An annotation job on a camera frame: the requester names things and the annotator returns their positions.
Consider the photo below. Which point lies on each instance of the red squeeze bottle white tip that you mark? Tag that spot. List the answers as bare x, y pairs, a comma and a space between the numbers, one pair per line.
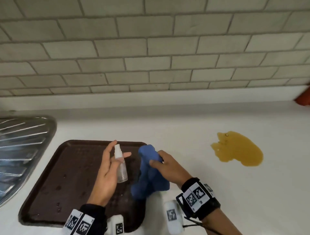
304, 99

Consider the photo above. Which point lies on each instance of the clear spray bottle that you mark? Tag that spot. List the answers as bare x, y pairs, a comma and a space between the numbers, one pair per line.
121, 172

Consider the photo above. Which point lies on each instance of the black right wristband with markers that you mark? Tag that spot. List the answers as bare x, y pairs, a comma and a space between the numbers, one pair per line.
198, 196

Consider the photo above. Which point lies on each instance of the person's left hand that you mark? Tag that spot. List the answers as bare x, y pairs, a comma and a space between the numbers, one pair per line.
104, 174

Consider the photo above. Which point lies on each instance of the blue microfibre cloth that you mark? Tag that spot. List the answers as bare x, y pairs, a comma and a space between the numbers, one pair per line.
147, 184

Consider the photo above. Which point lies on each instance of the person's right forearm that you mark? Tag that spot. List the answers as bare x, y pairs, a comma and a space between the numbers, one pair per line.
222, 224

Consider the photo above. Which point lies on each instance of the person's right hand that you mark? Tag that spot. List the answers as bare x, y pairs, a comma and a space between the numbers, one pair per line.
172, 172

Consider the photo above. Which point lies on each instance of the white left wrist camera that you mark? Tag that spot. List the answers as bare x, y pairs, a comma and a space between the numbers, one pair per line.
116, 226

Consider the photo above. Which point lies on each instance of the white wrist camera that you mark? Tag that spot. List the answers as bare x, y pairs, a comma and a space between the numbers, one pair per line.
173, 215
116, 226

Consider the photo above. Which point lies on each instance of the yellow-brown liquid spill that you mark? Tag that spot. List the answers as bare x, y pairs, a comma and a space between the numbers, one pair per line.
239, 150

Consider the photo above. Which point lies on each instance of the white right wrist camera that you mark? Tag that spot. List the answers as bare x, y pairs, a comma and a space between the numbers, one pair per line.
173, 215

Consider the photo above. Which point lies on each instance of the white countertop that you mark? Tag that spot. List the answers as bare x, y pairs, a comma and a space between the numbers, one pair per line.
193, 116

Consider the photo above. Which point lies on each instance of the steel sink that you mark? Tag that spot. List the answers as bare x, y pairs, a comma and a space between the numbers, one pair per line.
21, 150

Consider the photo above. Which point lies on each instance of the brown plastic tray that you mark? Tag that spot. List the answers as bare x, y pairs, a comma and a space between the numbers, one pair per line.
72, 174

